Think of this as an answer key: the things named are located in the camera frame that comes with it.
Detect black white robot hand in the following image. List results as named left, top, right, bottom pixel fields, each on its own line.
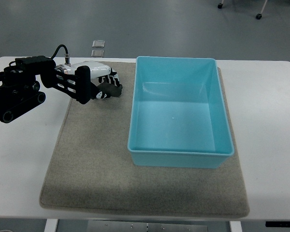
left=56, top=61, right=121, bottom=100

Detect brown hippo toy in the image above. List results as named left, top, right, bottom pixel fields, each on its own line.
left=98, top=82, right=123, bottom=99

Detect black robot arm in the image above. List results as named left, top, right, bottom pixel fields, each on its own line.
left=0, top=56, right=101, bottom=123

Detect blue plastic box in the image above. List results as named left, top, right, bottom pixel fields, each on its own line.
left=128, top=56, right=234, bottom=169

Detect beige felt mat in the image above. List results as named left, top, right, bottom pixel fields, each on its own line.
left=40, top=62, right=249, bottom=218

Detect white left table leg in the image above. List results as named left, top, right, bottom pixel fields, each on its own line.
left=44, top=219, right=58, bottom=232

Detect white table leg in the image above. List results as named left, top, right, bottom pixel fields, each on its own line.
left=229, top=221, right=243, bottom=232
left=44, top=219, right=58, bottom=232

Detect right cart caster wheel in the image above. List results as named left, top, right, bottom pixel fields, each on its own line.
left=255, top=14, right=262, bottom=20

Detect white cart leg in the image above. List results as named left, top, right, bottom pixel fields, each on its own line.
left=259, top=0, right=268, bottom=15

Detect white right table leg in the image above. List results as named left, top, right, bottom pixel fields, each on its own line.
left=229, top=221, right=243, bottom=232

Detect black table control panel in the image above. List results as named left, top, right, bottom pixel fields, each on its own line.
left=265, top=221, right=290, bottom=228

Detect metal table frame bar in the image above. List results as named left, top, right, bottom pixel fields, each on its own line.
left=87, top=220, right=208, bottom=232

